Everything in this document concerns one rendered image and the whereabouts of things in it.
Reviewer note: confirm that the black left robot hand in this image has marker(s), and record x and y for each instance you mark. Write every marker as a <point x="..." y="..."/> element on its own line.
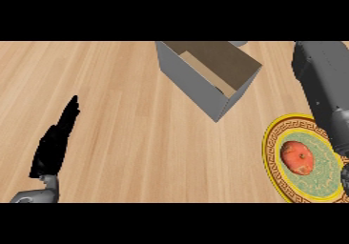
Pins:
<point x="52" y="149"/>

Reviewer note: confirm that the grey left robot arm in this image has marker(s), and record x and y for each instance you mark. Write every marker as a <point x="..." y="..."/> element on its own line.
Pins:
<point x="44" y="192"/>

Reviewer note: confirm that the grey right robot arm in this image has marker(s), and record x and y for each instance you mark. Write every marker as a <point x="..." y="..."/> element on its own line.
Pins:
<point x="326" y="82"/>

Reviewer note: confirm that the yellow patterned plate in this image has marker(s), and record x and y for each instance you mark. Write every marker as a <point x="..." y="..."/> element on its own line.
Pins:
<point x="318" y="184"/>

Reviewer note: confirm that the open grey cardboard box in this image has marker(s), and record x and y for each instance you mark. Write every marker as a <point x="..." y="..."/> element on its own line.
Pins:
<point x="200" y="85"/>

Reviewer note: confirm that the red-orange round vegetable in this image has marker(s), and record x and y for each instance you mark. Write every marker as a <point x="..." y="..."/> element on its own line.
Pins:
<point x="297" y="158"/>

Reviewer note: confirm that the small grey object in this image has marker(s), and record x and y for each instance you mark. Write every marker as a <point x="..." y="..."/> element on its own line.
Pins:
<point x="238" y="43"/>

